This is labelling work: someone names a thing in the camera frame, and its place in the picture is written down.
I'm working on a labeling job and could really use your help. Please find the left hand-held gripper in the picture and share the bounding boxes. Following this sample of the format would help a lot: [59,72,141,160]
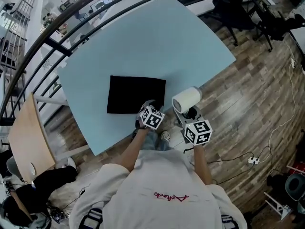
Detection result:
[135,99,166,131]

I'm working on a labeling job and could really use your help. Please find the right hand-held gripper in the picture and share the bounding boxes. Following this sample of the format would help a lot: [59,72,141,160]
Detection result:
[174,105,213,147]

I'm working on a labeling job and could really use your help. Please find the black cloth bag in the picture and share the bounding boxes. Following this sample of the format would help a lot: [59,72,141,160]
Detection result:
[106,75,167,115]

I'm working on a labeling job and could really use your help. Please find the person's right forearm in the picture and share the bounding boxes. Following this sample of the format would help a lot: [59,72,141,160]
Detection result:
[192,144,213,186]

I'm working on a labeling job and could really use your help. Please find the person's left forearm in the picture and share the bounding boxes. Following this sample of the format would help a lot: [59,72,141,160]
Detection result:
[120,127,153,174]

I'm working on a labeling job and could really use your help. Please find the person's blue jeans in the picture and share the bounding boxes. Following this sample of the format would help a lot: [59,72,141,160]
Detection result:
[140,129,173,152]

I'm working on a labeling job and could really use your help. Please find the person's white sweatshirt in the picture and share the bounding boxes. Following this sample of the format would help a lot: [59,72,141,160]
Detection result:
[69,148,248,229]

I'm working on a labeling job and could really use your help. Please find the black office chair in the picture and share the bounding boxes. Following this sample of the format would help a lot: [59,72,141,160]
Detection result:
[211,0,259,48]

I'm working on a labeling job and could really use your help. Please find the red box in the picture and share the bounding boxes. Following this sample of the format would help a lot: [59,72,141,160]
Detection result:
[291,160,305,174]

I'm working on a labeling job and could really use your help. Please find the white metal rack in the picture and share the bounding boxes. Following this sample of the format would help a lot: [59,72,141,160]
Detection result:
[263,191,294,221]

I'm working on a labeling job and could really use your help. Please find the grey round chair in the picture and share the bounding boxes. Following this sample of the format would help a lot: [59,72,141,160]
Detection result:
[284,172,305,202]

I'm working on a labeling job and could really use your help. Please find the light wooden desk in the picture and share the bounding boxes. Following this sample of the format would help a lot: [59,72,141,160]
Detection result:
[7,92,57,184]

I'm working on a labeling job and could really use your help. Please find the black metal railing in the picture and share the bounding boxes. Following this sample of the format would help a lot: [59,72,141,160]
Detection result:
[0,0,215,126]

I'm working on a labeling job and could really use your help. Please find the black desk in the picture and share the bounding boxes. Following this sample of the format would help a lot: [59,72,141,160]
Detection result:
[246,0,305,54]

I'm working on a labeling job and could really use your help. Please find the black cable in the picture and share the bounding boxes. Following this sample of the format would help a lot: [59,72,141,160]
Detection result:
[207,145,273,186]

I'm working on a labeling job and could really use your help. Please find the white cable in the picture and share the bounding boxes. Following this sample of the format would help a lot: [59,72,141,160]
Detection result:
[258,38,298,163]

